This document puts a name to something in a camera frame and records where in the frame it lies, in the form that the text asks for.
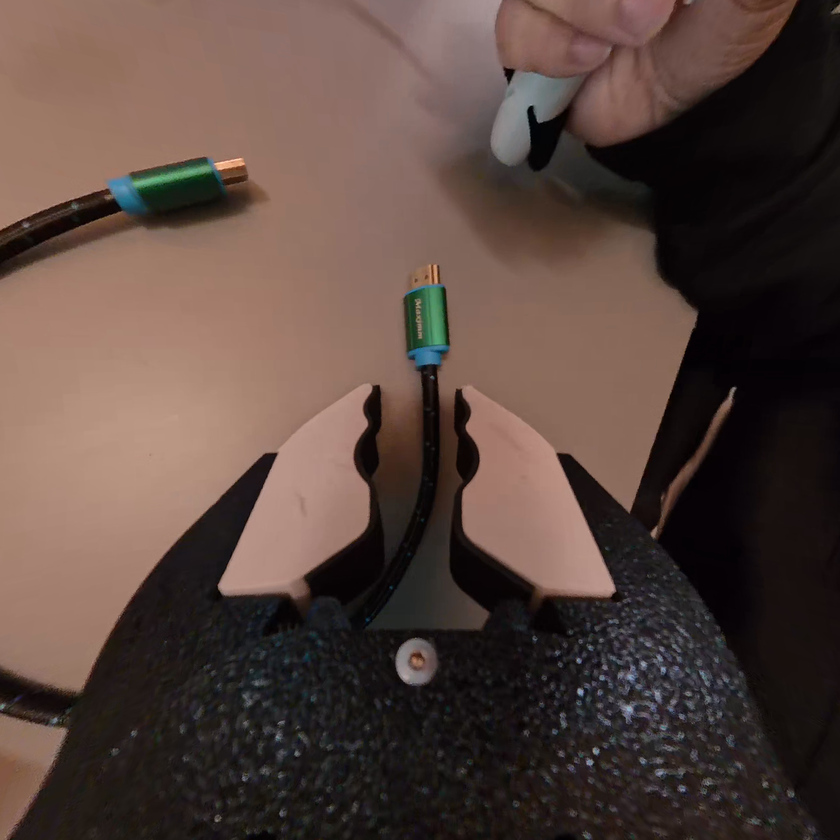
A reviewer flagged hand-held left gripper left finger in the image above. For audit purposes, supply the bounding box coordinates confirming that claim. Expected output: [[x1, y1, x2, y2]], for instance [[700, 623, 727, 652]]
[[218, 384, 387, 621]]

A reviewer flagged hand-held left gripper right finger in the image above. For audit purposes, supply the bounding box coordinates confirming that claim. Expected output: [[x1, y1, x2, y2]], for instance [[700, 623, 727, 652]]
[[449, 386, 618, 621]]

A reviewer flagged braided hdmi cable green plug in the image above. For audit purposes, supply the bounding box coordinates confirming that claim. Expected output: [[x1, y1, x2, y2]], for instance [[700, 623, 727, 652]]
[[0, 156, 249, 263], [0, 262, 452, 728]]

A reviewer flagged person's right forearm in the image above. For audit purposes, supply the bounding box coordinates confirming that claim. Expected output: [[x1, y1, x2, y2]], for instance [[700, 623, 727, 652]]
[[584, 0, 840, 316]]

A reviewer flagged grey desk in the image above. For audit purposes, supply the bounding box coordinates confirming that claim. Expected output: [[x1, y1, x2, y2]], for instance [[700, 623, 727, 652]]
[[0, 0, 736, 828]]

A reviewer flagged person's right hand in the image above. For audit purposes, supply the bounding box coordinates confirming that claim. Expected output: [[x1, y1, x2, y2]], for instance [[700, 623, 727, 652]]
[[495, 0, 798, 148]]

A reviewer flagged person's torso black hoodie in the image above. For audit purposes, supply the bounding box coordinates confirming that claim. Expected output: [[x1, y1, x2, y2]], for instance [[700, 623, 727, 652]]
[[630, 308, 840, 802]]

